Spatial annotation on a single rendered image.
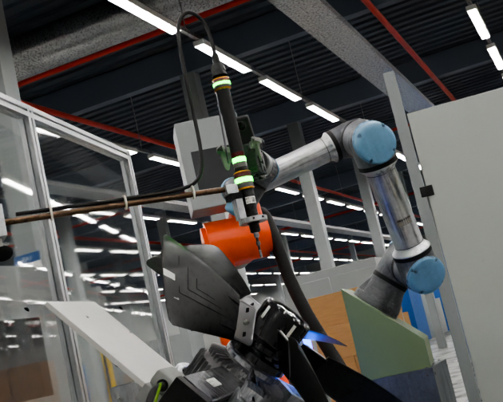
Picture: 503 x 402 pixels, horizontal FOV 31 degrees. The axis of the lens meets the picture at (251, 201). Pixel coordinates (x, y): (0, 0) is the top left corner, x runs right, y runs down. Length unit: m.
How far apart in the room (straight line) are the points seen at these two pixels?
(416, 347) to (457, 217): 1.30
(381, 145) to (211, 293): 0.83
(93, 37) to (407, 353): 9.42
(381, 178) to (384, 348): 0.50
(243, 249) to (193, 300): 4.31
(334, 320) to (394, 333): 7.55
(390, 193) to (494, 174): 1.39
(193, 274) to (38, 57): 10.31
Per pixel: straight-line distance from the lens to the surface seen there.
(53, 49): 11.97
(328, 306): 10.25
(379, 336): 2.70
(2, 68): 9.40
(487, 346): 3.89
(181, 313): 1.81
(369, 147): 2.52
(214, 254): 2.24
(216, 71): 2.23
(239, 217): 2.14
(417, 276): 2.64
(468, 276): 3.89
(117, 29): 11.58
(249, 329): 1.99
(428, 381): 2.68
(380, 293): 2.78
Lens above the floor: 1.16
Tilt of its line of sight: 9 degrees up
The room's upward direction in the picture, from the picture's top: 13 degrees counter-clockwise
